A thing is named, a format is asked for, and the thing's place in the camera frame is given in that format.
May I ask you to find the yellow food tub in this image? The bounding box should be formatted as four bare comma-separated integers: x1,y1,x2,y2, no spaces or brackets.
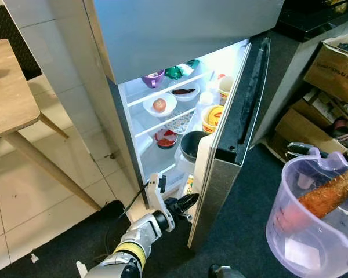
201,105,225,134

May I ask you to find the purple clear measuring jug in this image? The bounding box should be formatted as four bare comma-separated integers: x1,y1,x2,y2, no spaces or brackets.
266,147,348,278

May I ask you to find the green food bag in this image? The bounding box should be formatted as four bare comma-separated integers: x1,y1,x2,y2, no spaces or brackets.
165,65,183,80

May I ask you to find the black cooking pot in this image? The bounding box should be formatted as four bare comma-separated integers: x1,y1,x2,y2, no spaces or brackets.
180,131,211,163

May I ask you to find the orange brown carrot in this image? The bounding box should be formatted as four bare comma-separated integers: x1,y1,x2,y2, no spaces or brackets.
296,167,348,219

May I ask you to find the red apple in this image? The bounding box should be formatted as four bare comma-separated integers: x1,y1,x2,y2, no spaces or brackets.
153,98,167,113

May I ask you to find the light wooden dining table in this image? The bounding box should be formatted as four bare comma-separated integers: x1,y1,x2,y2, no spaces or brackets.
0,39,102,210

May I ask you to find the cardboard box with black contents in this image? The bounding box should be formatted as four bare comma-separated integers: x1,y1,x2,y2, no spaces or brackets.
303,36,348,107

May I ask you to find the red white bowl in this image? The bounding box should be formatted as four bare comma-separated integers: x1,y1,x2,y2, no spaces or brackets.
154,129,179,148

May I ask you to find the long brown cardboard box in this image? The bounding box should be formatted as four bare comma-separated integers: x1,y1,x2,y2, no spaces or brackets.
273,107,348,160

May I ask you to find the beige cup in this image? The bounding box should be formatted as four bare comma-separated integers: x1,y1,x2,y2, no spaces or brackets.
219,75,235,102

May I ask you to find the small white dish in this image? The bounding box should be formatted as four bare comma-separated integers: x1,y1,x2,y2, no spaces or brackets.
171,83,201,102

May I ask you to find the silver fridge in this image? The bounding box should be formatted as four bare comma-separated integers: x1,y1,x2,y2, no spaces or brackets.
84,0,285,250

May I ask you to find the grey cabinet with black countertop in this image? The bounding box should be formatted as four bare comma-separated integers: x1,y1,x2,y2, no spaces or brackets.
252,0,348,140

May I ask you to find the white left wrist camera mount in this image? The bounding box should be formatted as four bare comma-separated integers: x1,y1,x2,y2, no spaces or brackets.
146,172,175,232

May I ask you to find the large black carpet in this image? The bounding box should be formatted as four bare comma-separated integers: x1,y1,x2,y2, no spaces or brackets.
0,145,348,278

